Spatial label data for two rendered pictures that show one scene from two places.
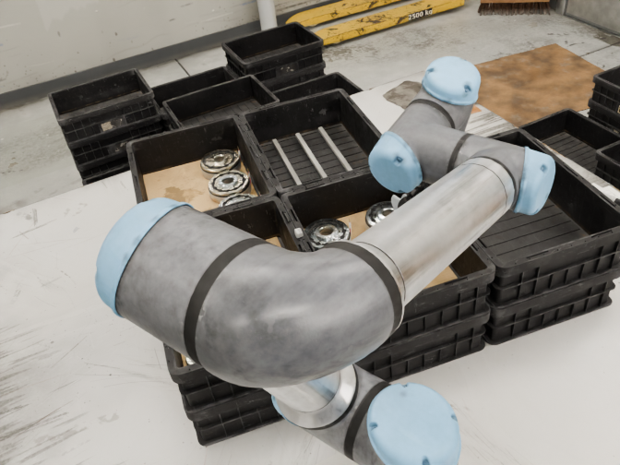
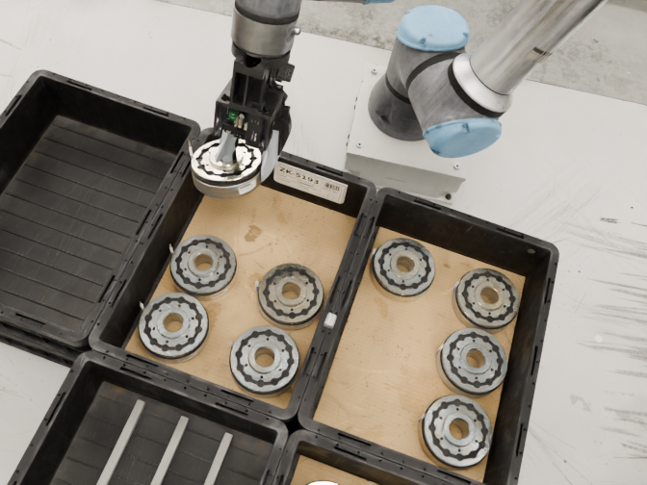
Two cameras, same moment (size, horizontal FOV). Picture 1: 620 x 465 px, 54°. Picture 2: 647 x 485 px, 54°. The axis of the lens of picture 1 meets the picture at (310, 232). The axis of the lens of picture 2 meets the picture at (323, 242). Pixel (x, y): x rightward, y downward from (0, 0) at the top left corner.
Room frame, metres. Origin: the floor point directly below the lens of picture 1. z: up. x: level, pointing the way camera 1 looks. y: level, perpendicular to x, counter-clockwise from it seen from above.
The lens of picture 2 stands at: (1.25, 0.11, 1.77)
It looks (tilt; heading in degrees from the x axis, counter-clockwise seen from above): 63 degrees down; 202
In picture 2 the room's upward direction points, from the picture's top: 12 degrees clockwise
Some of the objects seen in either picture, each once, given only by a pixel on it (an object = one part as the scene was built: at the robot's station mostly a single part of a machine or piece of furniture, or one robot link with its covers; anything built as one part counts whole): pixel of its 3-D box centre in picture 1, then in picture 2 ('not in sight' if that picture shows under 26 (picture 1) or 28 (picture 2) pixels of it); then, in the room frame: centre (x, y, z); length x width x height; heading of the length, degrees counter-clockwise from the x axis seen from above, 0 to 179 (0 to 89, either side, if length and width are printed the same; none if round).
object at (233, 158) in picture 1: (220, 160); not in sight; (1.37, 0.21, 0.86); 0.10 x 0.10 x 0.01
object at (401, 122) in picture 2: not in sight; (411, 92); (0.44, -0.10, 0.85); 0.15 x 0.15 x 0.10
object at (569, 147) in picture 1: (572, 164); not in sight; (1.95, -1.06, 0.26); 0.40 x 0.30 x 0.23; 22
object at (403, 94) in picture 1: (415, 94); not in sight; (1.86, -0.42, 0.71); 0.22 x 0.19 x 0.01; 22
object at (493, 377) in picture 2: not in sight; (474, 359); (0.84, 0.23, 0.86); 0.10 x 0.10 x 0.01
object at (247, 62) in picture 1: (278, 86); not in sight; (2.74, 0.06, 0.37); 0.40 x 0.30 x 0.45; 112
